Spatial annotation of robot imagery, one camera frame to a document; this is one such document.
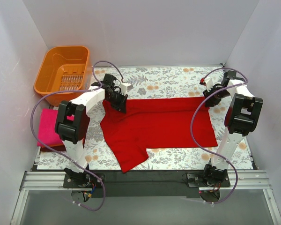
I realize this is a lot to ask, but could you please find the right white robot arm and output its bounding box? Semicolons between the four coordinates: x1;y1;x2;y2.
200;70;263;187

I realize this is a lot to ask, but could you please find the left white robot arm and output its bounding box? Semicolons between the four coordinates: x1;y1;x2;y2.
55;74;131;188

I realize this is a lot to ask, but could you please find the floral patterned table mat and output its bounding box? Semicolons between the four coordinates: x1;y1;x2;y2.
37;66;255;171

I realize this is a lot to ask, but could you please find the orange plastic basket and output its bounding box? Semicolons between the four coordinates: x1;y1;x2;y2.
34;45;91;106

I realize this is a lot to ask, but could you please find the folded pink t shirt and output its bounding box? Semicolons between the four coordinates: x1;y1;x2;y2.
38;109;58;140

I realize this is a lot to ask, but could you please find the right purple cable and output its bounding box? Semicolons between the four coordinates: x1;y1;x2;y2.
191;68;249;205

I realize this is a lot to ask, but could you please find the purple cable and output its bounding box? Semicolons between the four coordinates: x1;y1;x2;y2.
30;60;125;211
191;68;249;205

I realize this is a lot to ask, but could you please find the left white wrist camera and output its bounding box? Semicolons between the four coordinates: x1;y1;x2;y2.
119;82;133;95

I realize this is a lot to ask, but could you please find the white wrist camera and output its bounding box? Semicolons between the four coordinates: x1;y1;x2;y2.
119;82;133;95
200;77;214;91

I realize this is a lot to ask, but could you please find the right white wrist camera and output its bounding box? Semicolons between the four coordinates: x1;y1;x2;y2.
200;77;214;91

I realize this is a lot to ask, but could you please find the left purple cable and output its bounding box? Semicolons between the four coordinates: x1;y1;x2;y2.
30;60;125;211

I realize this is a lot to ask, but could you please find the aluminium frame rail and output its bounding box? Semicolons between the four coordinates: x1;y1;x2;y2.
11;170;281;225

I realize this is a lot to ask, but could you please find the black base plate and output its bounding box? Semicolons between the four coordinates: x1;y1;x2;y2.
63;169;231;198

